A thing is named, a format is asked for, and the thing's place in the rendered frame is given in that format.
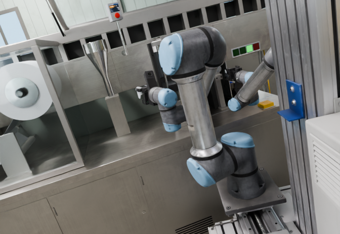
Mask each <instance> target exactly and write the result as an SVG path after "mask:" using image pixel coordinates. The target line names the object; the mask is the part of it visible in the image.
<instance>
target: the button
mask: <svg viewBox="0 0 340 234"><path fill-rule="evenodd" d="M271 106H274V102H271V101H269V100H265V101H262V102H259V103H258V107H261V108H263V109H265V108H268V107H271Z"/></svg>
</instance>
